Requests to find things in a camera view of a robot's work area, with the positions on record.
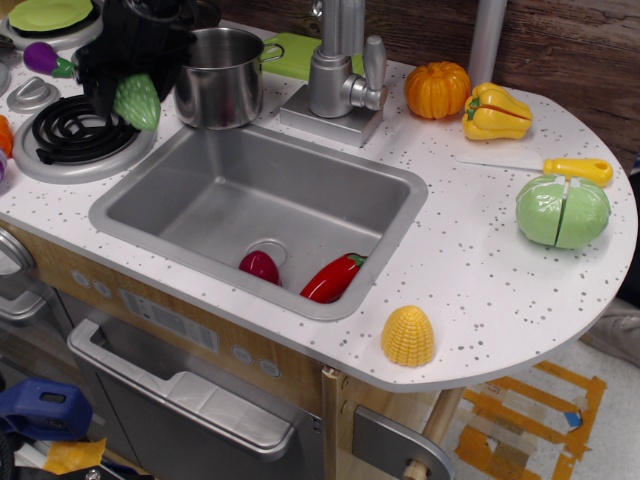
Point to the green toy cabbage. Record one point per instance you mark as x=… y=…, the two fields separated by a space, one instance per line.
x=563 y=213

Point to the green bumpy toy squash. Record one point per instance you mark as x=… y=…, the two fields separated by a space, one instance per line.
x=137 y=102

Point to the grey oven door handle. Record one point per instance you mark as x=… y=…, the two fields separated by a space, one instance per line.
x=23 y=298

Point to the red toy chili pepper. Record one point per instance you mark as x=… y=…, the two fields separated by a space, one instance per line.
x=330 y=283

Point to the grey dishwasher door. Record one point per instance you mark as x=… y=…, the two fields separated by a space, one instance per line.
x=183 y=418

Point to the purple toy eggplant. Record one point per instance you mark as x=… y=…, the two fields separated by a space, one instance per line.
x=40 y=57

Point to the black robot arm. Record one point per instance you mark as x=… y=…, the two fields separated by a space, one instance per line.
x=188 y=16

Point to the yellow toy corn piece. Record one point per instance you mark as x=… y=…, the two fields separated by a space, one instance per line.
x=407 y=338

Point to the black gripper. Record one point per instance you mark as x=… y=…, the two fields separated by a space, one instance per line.
x=132 y=41

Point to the stainless steel pot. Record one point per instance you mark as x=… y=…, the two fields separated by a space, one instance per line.
x=220 y=87

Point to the grey vertical pole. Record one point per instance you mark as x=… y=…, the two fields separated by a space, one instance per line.
x=486 y=38

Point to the orange toy pumpkin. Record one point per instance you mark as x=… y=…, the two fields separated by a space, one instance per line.
x=437 y=90

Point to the blue plastic device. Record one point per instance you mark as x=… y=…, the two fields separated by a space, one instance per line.
x=42 y=409

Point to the green cutting board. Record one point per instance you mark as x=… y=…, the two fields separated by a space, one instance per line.
x=289 y=55

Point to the orange toy at left edge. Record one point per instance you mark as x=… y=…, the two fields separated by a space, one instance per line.
x=6 y=136

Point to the green toy plate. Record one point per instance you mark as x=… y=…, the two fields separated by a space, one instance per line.
x=47 y=15

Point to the silver toy faucet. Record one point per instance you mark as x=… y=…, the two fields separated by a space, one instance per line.
x=345 y=95

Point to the black coil front burner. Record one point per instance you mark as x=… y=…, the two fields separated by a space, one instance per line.
x=68 y=143

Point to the grey toy sink basin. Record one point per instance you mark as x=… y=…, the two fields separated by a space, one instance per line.
x=206 y=199

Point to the yellow handled toy knife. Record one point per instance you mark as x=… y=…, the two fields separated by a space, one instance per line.
x=596 y=170

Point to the dark red toy vegetable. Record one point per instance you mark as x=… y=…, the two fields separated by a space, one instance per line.
x=261 y=265

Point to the grey stove knob lower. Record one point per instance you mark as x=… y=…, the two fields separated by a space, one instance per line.
x=32 y=96

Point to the yellow toy bell pepper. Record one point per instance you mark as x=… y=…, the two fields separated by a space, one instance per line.
x=491 y=112

